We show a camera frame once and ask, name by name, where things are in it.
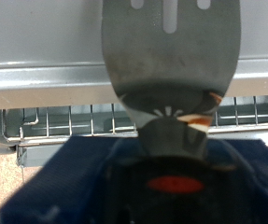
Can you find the silver toaster oven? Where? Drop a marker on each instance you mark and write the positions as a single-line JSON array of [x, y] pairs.
[[46, 31]]

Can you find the blue spatula grip block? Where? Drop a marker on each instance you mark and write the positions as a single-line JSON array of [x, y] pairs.
[[46, 193]]

